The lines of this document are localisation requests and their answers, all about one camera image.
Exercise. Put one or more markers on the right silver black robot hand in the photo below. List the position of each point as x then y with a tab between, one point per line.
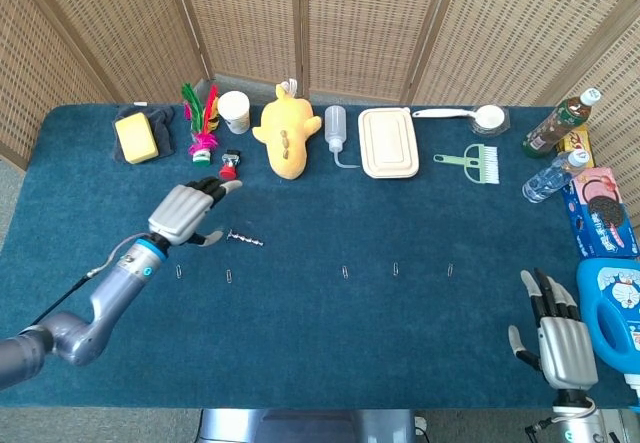
567	353

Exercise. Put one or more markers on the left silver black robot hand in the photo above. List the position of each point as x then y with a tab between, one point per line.
180	213

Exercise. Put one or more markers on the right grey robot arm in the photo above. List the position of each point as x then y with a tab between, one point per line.
582	430

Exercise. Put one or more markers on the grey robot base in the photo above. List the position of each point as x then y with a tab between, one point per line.
300	428

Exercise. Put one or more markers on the blue detergent bottle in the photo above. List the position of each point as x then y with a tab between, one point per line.
617	313

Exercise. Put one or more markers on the colourful feather shuttlecock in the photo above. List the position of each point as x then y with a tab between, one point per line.
202	145

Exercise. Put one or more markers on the dark grey cloth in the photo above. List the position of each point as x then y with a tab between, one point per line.
166	133

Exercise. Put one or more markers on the yellow sponge block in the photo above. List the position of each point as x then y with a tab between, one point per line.
136	138

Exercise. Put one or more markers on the white paper cup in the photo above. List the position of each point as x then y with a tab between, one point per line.
234	113

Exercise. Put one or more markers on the blue pink cookie box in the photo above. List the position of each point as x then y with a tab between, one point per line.
600	233

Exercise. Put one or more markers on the yellow plush toy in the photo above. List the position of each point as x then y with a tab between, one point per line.
287	133

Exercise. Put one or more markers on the clear water bottle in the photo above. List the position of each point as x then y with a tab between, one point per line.
545	183

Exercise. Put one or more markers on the clear squeeze wash bottle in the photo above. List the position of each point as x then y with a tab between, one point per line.
335	128

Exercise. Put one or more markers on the blue carpet table cover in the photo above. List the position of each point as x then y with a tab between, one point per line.
320	338

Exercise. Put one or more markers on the yellow snack box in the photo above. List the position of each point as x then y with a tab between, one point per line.
577	140

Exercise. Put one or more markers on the beige lidded lunch box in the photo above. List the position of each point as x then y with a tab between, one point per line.
388	143

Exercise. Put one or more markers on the silver foil dish stack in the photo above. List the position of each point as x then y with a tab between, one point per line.
505	128

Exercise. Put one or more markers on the white plastic ladle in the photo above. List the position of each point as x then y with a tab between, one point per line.
487	117

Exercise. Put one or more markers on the bamboo folding screen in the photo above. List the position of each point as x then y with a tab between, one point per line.
350	23

